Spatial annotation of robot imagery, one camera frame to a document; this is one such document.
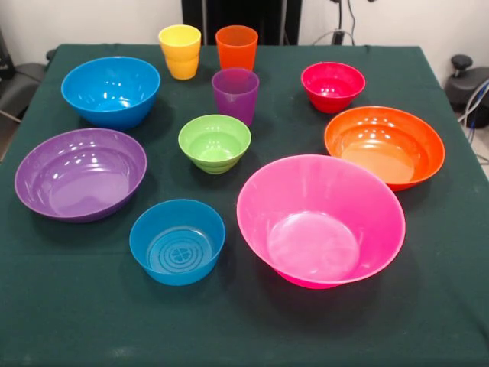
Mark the pink plastic bowl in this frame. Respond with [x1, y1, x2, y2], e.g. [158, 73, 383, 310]
[236, 154, 406, 290]

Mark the orange plastic cup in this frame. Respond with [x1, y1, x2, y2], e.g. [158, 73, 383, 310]
[215, 24, 259, 73]

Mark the orange plastic bowl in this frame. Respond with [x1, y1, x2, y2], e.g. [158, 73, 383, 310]
[324, 106, 446, 193]

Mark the black chair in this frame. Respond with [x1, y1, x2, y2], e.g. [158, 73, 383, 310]
[0, 28, 57, 123]

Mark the yellow plastic cup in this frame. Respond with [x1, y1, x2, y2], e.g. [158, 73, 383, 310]
[157, 24, 202, 81]

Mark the white cable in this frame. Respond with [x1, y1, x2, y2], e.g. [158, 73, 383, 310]
[311, 29, 336, 46]

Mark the purple plastic cup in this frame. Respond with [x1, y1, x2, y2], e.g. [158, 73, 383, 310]
[211, 67, 261, 127]

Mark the dark green tablecloth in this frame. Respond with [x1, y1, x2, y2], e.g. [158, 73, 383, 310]
[0, 43, 489, 367]

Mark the black cable with plug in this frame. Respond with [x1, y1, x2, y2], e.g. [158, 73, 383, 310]
[331, 0, 357, 47]

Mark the grey and blue cable bundle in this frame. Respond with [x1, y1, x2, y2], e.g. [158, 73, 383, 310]
[457, 78, 489, 133]

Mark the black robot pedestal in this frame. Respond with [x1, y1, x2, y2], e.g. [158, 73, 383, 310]
[182, 0, 303, 46]

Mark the green plastic bowl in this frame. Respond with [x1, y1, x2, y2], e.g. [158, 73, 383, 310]
[177, 114, 252, 175]

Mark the red plastic bowl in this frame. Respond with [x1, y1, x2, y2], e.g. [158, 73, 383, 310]
[300, 61, 367, 115]

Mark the purple plastic bowl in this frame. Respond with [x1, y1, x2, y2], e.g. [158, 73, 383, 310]
[14, 128, 148, 224]

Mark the small blue plastic bowl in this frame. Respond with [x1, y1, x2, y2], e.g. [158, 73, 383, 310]
[128, 198, 227, 287]

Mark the large blue plastic bowl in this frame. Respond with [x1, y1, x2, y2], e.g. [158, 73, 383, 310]
[60, 56, 161, 132]

